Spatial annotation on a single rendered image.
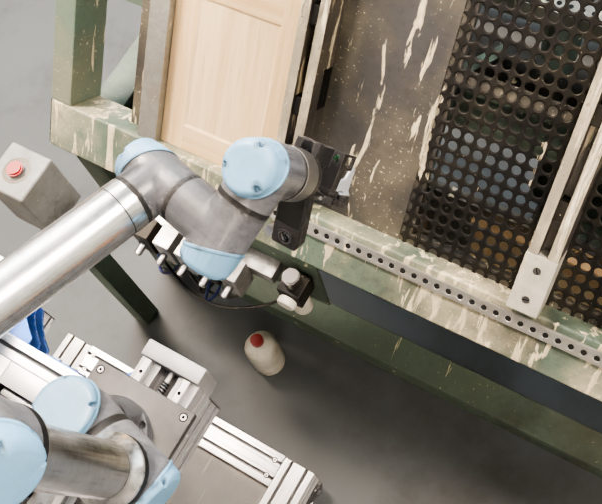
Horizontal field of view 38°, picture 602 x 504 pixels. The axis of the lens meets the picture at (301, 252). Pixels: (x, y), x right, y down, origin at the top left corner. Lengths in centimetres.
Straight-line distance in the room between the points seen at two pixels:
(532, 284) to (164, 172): 79
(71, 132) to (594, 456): 154
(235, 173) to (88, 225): 20
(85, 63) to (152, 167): 100
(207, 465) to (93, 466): 123
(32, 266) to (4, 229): 209
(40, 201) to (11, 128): 134
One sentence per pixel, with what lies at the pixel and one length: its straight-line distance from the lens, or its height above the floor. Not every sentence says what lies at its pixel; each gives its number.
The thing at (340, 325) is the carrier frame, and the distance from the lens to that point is 251.
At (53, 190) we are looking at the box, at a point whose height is 86.
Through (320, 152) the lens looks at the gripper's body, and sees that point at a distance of 120.
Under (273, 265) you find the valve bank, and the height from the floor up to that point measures 74.
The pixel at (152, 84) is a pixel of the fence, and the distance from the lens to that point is 198.
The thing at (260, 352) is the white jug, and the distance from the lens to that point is 254.
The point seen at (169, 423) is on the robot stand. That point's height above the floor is 104.
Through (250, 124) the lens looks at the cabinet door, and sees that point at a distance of 189.
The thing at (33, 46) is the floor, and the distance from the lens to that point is 360.
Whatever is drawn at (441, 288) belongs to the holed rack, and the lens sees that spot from 177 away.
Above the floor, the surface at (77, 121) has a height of 89.
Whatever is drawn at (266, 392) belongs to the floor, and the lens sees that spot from 268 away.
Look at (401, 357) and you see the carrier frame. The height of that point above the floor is 18.
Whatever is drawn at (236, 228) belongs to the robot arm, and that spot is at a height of 158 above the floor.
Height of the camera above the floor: 253
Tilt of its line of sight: 64 degrees down
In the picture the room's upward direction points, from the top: 21 degrees counter-clockwise
